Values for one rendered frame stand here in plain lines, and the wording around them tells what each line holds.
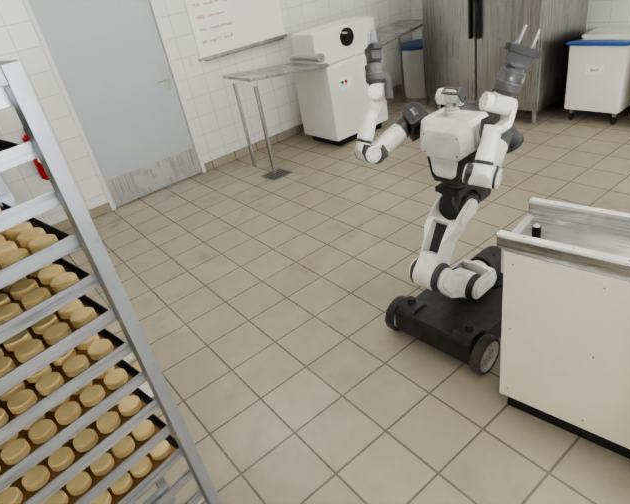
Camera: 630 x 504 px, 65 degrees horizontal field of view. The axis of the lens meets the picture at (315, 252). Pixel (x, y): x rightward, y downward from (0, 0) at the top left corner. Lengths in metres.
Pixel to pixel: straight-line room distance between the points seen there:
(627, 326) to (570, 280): 0.23
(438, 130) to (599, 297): 0.90
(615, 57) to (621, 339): 3.79
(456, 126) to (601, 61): 3.44
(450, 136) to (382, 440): 1.35
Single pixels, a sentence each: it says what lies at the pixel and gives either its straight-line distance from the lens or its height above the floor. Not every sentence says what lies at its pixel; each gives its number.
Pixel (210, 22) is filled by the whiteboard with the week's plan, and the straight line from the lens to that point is 5.67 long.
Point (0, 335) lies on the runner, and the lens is 1.03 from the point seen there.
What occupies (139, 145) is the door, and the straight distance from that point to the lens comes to 5.46.
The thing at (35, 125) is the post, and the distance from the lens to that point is 0.94.
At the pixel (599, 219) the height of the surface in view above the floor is 0.87.
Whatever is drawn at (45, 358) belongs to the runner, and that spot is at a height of 1.32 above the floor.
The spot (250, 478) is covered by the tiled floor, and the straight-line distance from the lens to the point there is 2.38.
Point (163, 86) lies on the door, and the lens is 5.49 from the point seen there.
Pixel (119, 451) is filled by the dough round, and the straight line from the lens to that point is 1.33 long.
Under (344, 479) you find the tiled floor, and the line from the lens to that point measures 2.28.
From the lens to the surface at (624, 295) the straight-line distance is 1.88.
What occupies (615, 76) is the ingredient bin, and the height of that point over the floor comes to 0.47.
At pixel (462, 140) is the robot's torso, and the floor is 1.13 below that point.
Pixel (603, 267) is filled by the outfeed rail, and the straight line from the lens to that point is 1.86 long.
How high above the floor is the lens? 1.88
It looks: 31 degrees down
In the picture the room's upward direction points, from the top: 11 degrees counter-clockwise
